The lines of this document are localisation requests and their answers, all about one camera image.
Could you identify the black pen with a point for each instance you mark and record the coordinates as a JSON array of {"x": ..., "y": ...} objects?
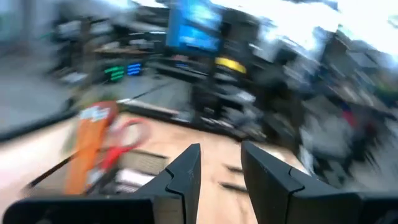
[
  {"x": 234, "y": 168},
  {"x": 233, "y": 186}
]

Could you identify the black mesh desk organizer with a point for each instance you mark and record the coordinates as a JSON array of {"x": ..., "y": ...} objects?
[{"x": 143, "y": 160}]

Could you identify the black aluminium table frame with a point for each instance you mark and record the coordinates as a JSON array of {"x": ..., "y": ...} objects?
[{"x": 217, "y": 129}]

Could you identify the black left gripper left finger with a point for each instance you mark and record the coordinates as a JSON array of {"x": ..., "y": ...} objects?
[{"x": 183, "y": 180}]

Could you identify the yellow tape roll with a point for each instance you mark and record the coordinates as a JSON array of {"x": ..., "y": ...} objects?
[{"x": 230, "y": 64}]

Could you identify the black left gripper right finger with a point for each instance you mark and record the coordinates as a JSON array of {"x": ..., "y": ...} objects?
[{"x": 267, "y": 186}]

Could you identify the red scissors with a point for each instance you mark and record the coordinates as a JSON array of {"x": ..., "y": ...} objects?
[{"x": 115, "y": 154}]

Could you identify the blue lit screen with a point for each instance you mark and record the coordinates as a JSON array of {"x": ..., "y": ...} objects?
[{"x": 192, "y": 31}]

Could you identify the pink sticky note pad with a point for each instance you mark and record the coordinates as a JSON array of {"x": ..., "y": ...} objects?
[{"x": 133, "y": 179}]

